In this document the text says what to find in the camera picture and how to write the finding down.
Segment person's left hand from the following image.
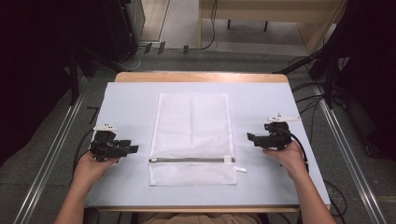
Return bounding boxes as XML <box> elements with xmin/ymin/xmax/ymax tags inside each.
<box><xmin>72</xmin><ymin>151</ymin><xmax>121</xmax><ymax>189</ymax></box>

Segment person's right hand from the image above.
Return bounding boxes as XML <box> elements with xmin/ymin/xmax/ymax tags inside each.
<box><xmin>262</xmin><ymin>140</ymin><xmax>310</xmax><ymax>181</ymax></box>

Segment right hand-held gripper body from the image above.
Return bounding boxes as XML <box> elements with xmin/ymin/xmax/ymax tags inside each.
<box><xmin>262</xmin><ymin>113</ymin><xmax>303</xmax><ymax>152</ymax></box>

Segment wooden table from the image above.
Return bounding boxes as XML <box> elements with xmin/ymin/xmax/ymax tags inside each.
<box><xmin>84</xmin><ymin>71</ymin><xmax>332</xmax><ymax>215</ymax></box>

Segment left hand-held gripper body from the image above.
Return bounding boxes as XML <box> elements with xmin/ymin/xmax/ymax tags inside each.
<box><xmin>89</xmin><ymin>122</ymin><xmax>126</xmax><ymax>162</ymax></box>

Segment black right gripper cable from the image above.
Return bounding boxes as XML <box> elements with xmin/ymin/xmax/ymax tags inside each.
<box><xmin>279</xmin><ymin>126</ymin><xmax>310</xmax><ymax>173</ymax></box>

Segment pale blue table mat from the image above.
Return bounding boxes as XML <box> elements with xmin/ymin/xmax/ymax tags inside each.
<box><xmin>85</xmin><ymin>81</ymin><xmax>332</xmax><ymax>208</ymax></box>

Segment black curtain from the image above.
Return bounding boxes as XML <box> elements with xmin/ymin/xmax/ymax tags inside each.
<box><xmin>323</xmin><ymin>0</ymin><xmax>396</xmax><ymax>161</ymax></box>
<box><xmin>0</xmin><ymin>0</ymin><xmax>108</xmax><ymax>166</ymax></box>

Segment white floor cable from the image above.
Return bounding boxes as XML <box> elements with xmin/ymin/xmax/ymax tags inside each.
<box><xmin>120</xmin><ymin>46</ymin><xmax>148</xmax><ymax>72</ymax></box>

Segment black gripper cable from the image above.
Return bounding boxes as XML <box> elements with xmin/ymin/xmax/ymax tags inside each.
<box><xmin>71</xmin><ymin>128</ymin><xmax>95</xmax><ymax>175</ymax></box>
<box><xmin>279</xmin><ymin>126</ymin><xmax>310</xmax><ymax>173</ymax></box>

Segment light wooden bench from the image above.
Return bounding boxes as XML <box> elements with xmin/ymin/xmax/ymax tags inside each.
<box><xmin>198</xmin><ymin>0</ymin><xmax>347</xmax><ymax>54</ymax></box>

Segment black hanging cable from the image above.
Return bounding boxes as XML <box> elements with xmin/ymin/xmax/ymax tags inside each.
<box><xmin>199</xmin><ymin>0</ymin><xmax>219</xmax><ymax>51</ymax></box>

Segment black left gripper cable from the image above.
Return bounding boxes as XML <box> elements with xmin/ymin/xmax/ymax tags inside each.
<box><xmin>71</xmin><ymin>128</ymin><xmax>95</xmax><ymax>175</ymax></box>

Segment white mesh laundry bag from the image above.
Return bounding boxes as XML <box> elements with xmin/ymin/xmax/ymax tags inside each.
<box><xmin>148</xmin><ymin>92</ymin><xmax>248</xmax><ymax>188</ymax></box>

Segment black floor cable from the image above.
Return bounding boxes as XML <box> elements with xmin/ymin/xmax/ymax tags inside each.
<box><xmin>322</xmin><ymin>179</ymin><xmax>348</xmax><ymax>224</ymax></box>

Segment black floor cables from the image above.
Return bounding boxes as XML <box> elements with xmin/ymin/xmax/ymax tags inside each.
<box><xmin>290</xmin><ymin>81</ymin><xmax>326</xmax><ymax>145</ymax></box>

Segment black cabinet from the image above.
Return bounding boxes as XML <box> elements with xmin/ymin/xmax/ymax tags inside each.
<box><xmin>104</xmin><ymin>0</ymin><xmax>147</xmax><ymax>61</ymax></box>

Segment black stand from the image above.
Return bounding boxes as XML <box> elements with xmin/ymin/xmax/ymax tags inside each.
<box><xmin>273</xmin><ymin>43</ymin><xmax>344</xmax><ymax>110</ymax></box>
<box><xmin>64</xmin><ymin>46</ymin><xmax>127</xmax><ymax>106</ymax></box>

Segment person's beige trousers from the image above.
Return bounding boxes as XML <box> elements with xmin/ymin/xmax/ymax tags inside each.
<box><xmin>136</xmin><ymin>212</ymin><xmax>260</xmax><ymax>224</ymax></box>

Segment metal floor rail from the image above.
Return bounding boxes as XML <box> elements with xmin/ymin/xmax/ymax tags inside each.
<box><xmin>313</xmin><ymin>83</ymin><xmax>388</xmax><ymax>224</ymax></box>
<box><xmin>12</xmin><ymin>91</ymin><xmax>88</xmax><ymax>224</ymax></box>

